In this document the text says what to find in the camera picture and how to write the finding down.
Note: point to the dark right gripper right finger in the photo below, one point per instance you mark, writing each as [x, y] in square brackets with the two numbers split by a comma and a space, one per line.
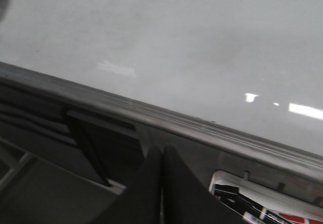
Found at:
[185, 199]

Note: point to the white tray of markers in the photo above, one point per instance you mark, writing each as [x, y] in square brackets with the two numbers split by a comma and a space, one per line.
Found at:
[287, 201]

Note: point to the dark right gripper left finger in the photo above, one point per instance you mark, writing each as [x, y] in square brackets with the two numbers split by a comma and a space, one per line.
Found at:
[140, 201]

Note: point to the white whiteboard with aluminium frame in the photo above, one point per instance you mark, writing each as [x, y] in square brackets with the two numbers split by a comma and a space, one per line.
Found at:
[235, 84]

